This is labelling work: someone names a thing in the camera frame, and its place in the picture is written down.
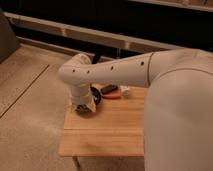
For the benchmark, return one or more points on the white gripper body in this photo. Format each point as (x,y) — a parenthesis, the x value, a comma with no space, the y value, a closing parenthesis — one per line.
(77,100)

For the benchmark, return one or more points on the white plastic bottle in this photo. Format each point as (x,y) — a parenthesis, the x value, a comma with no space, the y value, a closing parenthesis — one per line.
(125,91)

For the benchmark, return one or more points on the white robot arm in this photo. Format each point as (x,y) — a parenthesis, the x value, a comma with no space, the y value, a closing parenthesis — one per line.
(178,108)

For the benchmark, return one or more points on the dark ceramic bowl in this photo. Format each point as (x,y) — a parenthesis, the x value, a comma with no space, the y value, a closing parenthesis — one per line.
(96,96)

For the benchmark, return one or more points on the black rectangular block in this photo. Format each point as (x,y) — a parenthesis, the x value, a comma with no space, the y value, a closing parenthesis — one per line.
(107,89)

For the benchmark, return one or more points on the orange carrot toy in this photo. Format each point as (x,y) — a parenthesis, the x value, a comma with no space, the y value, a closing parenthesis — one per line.
(111,96)

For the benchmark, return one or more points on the wooden table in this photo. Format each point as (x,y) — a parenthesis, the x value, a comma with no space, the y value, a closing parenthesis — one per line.
(116,129)

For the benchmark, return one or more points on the grey cabinet corner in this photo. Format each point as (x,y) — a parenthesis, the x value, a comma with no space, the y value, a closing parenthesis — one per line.
(8,40)

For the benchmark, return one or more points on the white shelf rail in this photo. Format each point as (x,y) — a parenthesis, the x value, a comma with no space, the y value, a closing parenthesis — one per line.
(89,35)

